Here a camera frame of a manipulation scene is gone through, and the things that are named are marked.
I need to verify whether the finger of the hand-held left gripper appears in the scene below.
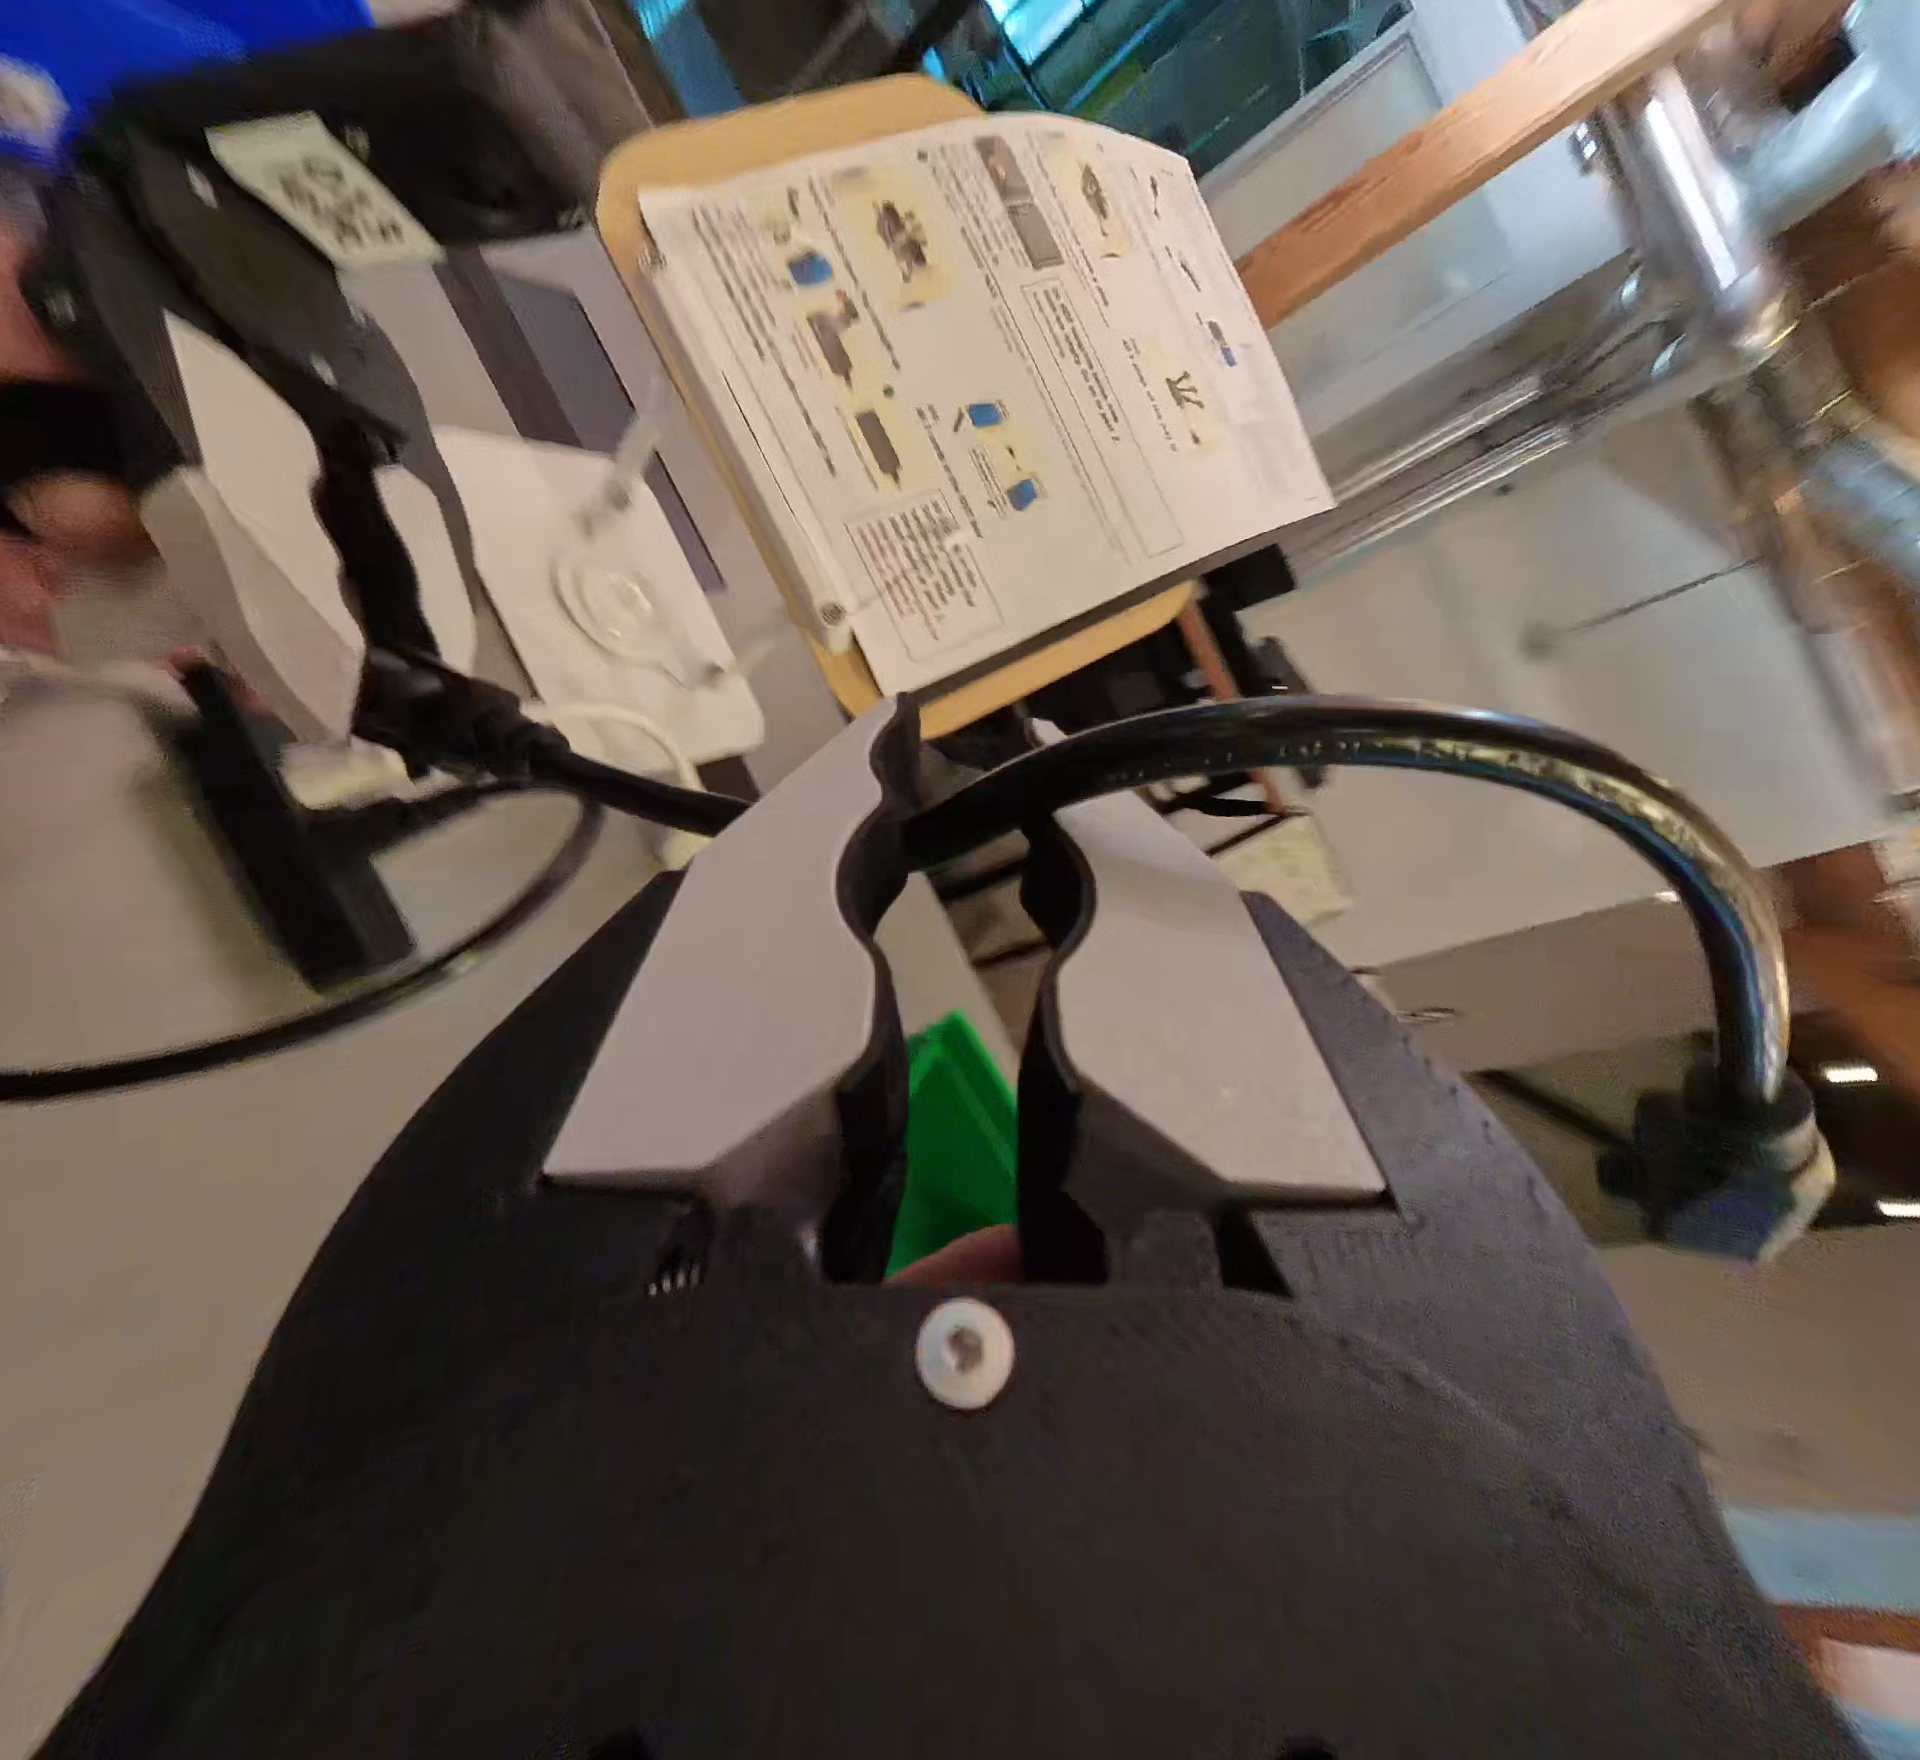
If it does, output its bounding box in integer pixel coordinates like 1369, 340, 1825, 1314
314, 417, 487, 711
139, 312, 375, 746

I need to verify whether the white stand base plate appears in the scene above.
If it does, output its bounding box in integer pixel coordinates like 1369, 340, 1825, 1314
432, 425, 771, 771

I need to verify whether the green plastic bin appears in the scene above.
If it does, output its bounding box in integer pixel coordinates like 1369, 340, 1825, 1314
885, 1011, 1027, 1282

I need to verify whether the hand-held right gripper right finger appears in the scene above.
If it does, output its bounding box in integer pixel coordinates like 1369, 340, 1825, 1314
1016, 797, 1390, 1275

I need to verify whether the black power strip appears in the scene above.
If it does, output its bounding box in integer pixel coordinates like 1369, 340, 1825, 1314
176, 662, 421, 994

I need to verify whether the white power cord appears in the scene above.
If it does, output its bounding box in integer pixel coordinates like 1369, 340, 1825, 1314
277, 703, 708, 811

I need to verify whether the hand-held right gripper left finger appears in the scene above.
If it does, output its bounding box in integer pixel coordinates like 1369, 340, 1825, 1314
542, 694, 924, 1275

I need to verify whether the person's left hand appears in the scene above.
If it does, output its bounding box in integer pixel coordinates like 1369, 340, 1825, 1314
0, 274, 199, 717

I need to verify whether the wooden beam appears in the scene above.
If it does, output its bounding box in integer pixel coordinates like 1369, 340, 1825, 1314
1236, 0, 1780, 331

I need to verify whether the printed instruction sheet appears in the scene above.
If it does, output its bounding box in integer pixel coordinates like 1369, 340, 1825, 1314
637, 110, 1340, 701

